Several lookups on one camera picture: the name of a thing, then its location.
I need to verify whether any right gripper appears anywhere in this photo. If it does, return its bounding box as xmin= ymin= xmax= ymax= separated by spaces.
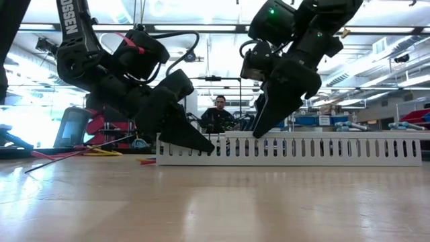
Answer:
xmin=251 ymin=32 xmax=344 ymax=140

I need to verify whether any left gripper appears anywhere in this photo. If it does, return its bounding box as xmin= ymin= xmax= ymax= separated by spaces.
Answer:
xmin=97 ymin=72 xmax=216 ymax=154

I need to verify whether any white perforated cable raceway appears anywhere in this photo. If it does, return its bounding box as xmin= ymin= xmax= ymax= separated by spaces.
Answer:
xmin=155 ymin=132 xmax=423 ymax=167

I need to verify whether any yellow cable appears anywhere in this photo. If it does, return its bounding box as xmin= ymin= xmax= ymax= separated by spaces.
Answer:
xmin=83 ymin=144 xmax=157 ymax=163

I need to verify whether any black zip tie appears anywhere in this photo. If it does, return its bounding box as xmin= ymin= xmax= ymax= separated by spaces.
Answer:
xmin=24 ymin=133 xmax=136 ymax=175

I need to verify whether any blue bin shelf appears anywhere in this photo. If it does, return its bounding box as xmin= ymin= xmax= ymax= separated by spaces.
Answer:
xmin=275 ymin=115 xmax=352 ymax=132

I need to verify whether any person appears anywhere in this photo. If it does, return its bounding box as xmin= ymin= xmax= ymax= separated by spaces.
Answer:
xmin=200 ymin=95 xmax=237 ymax=134

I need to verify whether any red machine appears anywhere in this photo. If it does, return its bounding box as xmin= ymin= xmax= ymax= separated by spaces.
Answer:
xmin=84 ymin=107 xmax=136 ymax=149

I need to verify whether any grey chair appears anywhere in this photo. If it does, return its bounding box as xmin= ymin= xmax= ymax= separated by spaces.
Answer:
xmin=53 ymin=106 xmax=94 ymax=149

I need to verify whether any black ceiling fixture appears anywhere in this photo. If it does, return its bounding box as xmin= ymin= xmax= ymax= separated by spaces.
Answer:
xmin=393 ymin=53 xmax=411 ymax=65

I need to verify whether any red and blue bin rack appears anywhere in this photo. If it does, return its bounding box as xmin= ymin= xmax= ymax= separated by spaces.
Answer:
xmin=398 ymin=108 xmax=430 ymax=126

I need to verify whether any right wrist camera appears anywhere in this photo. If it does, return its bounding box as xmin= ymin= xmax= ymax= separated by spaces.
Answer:
xmin=239 ymin=40 xmax=273 ymax=82

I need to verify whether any black rectangular stand frame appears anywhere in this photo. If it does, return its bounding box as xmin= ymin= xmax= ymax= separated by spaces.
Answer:
xmin=191 ymin=75 xmax=243 ymax=117

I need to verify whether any black ceiling camera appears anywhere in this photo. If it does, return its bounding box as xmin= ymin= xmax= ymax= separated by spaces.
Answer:
xmin=184 ymin=50 xmax=204 ymax=64

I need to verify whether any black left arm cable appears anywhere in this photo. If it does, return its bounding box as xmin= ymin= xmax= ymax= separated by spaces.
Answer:
xmin=149 ymin=30 xmax=201 ymax=78

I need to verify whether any black frame-mounted device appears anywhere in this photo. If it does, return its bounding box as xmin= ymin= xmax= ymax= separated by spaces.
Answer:
xmin=35 ymin=36 xmax=58 ymax=57

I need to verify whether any black angled frame bracket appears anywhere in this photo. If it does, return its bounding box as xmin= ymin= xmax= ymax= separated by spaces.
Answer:
xmin=0 ymin=124 xmax=34 ymax=151

